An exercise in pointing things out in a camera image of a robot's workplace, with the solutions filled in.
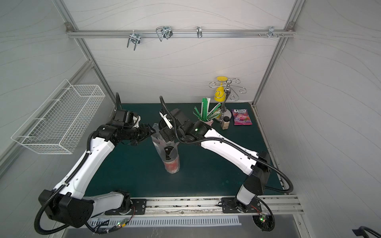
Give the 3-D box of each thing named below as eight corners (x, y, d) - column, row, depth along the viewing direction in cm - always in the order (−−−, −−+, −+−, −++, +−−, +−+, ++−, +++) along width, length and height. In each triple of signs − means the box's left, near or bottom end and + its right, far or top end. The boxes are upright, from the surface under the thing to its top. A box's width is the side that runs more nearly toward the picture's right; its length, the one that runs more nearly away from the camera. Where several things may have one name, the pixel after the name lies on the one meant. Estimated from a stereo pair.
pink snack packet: (234, 125, 111) (235, 122, 108) (231, 112, 120) (232, 108, 116) (250, 125, 111) (252, 122, 108) (246, 112, 120) (248, 108, 116)
